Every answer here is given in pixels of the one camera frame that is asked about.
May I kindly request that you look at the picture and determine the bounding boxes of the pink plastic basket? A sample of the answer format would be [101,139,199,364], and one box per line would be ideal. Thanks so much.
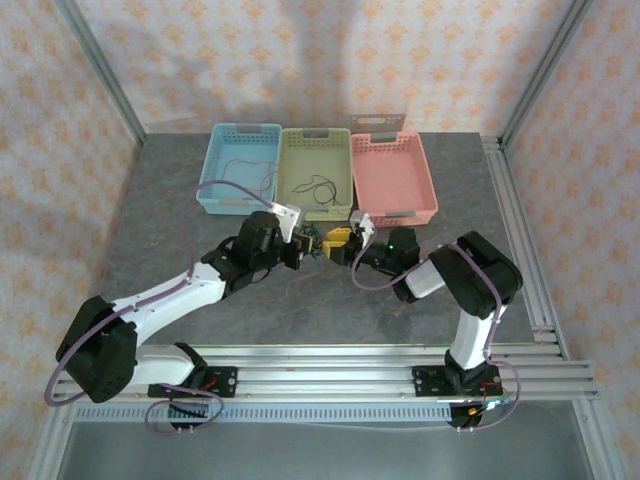
[350,131,440,227]

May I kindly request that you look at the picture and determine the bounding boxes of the aluminium frame leg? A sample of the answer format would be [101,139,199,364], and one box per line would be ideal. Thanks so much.
[27,404,77,480]
[572,399,629,480]

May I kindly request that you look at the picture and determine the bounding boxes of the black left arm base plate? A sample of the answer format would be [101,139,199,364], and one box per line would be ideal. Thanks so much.
[148,366,237,400]

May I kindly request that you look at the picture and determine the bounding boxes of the aluminium frame post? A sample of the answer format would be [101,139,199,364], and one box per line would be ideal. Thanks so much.
[53,0,148,149]
[498,0,595,150]

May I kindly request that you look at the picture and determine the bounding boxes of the perforated metal bracket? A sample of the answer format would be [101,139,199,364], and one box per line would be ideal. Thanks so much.
[347,113,407,134]

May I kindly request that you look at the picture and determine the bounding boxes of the green plastic basket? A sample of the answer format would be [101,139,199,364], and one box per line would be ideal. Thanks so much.
[273,127,353,223]

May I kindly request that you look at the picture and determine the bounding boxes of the thin green cable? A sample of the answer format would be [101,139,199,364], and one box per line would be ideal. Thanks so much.
[305,224,326,261]

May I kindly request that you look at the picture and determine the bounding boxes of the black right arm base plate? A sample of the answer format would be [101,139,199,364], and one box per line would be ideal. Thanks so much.
[412,364,503,400]

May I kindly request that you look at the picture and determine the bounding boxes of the aluminium mounting rail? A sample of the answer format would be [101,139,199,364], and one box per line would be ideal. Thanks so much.
[54,343,600,401]

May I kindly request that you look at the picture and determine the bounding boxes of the aluminium side rail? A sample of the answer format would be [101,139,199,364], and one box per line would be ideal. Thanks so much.
[481,134,571,361]

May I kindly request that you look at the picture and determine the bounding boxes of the grey slotted cable duct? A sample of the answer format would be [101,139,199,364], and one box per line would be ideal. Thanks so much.
[74,402,454,425]

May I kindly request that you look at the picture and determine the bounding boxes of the blue plastic basket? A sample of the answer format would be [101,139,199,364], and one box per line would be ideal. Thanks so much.
[194,123,283,217]

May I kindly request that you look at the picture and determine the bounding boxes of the black base connector box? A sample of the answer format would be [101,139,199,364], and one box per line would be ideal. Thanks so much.
[447,399,511,432]
[167,402,211,434]

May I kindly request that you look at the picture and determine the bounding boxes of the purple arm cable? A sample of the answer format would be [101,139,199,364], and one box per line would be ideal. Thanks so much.
[45,180,277,435]
[350,237,524,434]

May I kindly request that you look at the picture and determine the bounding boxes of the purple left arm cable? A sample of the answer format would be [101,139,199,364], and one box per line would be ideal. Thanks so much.
[45,180,277,435]

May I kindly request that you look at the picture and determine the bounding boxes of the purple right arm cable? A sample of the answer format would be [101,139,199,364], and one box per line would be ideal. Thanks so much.
[350,237,524,434]

